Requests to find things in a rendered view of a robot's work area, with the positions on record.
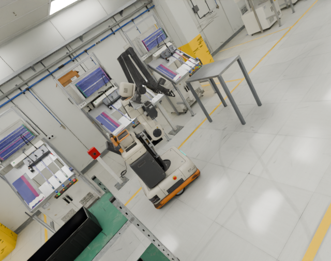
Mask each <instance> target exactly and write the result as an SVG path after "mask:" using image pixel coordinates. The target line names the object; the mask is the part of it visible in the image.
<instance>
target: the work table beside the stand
mask: <svg viewBox="0 0 331 261"><path fill-rule="evenodd" d="M236 60H237V62H238V64H239V66H240V68H241V70H242V73H243V75H244V77H245V79H246V81H247V83H248V85H249V88H250V90H251V92H252V94H253V96H254V98H255V101H256V102H257V105H258V106H261V105H262V103H261V101H260V99H259V97H258V95H257V93H256V90H255V88H254V86H253V84H252V82H251V80H250V77H249V75H248V73H247V71H246V69H245V66H244V64H243V62H242V59H241V58H240V56H239V55H237V56H233V57H230V58H227V59H223V60H219V61H216V62H212V63H209V64H205V65H203V66H202V67H201V68H200V69H199V70H197V71H196V72H195V73H194V74H193V75H192V76H191V77H190V78H189V79H187V80H186V81H185V82H186V84H187V85H188V87H189V89H190V91H191V92H192V94H193V96H194V97H195V99H196V101H197V102H198V104H199V106H200V107H201V109H202V111H203V112H204V114H205V116H206V117H207V119H208V121H209V122H210V123H211V122H212V119H211V118H210V116H209V114H208V112H207V111H206V109H205V107H204V106H203V104H202V102H201V101H200V99H199V97H198V95H197V94H196V92H195V90H194V89H193V87H192V85H191V84H190V82H195V81H200V80H205V79H209V80H210V82H211V83H212V85H213V87H214V89H215V91H216V93H217V94H218V96H219V98H220V100H221V102H222V104H223V105H224V107H226V106H227V104H226V102H225V100H224V99H223V97H222V95H221V93H220V91H219V89H218V87H217V86H216V84H215V82H214V80H213V78H216V77H217V78H218V80H219V82H220V84H221V86H222V88H223V89H224V91H225V93H226V95H227V97H228V99H229V101H230V103H231V105H232V107H233V108H234V110H235V112H236V114H237V116H238V118H239V120H240V122H241V124H242V125H245V124H246V122H245V120H244V118H243V116H242V114H241V112H240V110H239V108H238V106H237V105H236V103H235V101H234V99H233V97H232V95H231V93H230V91H229V89H228V87H227V85H226V83H225V81H224V79H223V77H222V74H223V73H224V72H225V71H226V70H227V69H228V68H229V67H230V66H231V65H232V64H233V63H234V62H235V61H236Z"/></svg>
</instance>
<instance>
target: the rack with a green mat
mask: <svg viewBox="0 0 331 261"><path fill-rule="evenodd" d="M91 179H92V180H93V181H94V182H95V183H96V184H97V185H98V186H99V187H100V188H101V189H102V190H103V191H104V192H105V193H104V194H103V195H102V196H101V197H100V198H99V199H98V200H97V201H96V202H95V203H94V204H93V205H92V206H91V207H90V208H89V209H88V211H90V212H91V213H92V214H93V215H94V216H95V217H96V219H97V220H98V222H99V224H100V226H101V228H102V231H101V232H100V233H99V234H98V235H97V237H96V238H95V239H94V240H93V241H92V242H91V243H90V244H89V245H88V246H87V247H86V248H85V249H84V250H83V251H82V252H81V254H80V255H79V256H78V257H77V258H76V259H75V260H74V261H99V260H100V259H101V257H102V256H103V255H104V254H105V253H106V251H107V250H108V249H109V248H110V247H111V246H112V245H113V244H114V242H115V241H116V240H117V239H118V238H119V237H120V236H121V235H122V234H123V232H124V231H125V230H126V229H127V228H128V227H129V226H130V225H131V223H132V224H133V225H134V226H135V227H136V228H137V229H138V230H139V231H140V232H141V233H142V234H143V235H144V236H145V237H146V238H148V239H149V240H150V241H151V244H150V245H149V246H148V247H147V249H146V250H145V251H144V252H143V254H142V255H141V256H140V257H139V258H142V259H143V260H144V261H180V260H179V259H178V258H177V257H175V256H174V255H173V254H172V253H171V252H170V251H169V250H168V249H167V247H166V246H165V245H164V244H163V243H162V242H161V241H160V240H159V239H158V238H157V237H156V236H155V235H154V234H153V233H152V232H151V231H150V230H149V229H148V228H147V227H146V226H145V225H144V224H143V223H142V222H141V221H140V220H139V219H138V218H137V217H136V216H135V215H134V214H133V213H132V212H131V211H130V210H129V209H128V208H127V207H126V206H125V205H124V204H123V203H122V202H121V201H120V200H119V199H118V198H117V197H116V196H115V195H114V194H113V193H112V192H111V191H110V190H109V189H108V188H107V187H106V186H105V185H104V184H103V183H102V182H101V181H100V180H99V179H98V178H97V177H96V176H95V175H93V176H92V177H91ZM139 258H138V260H139ZM138 260H137V261H138Z"/></svg>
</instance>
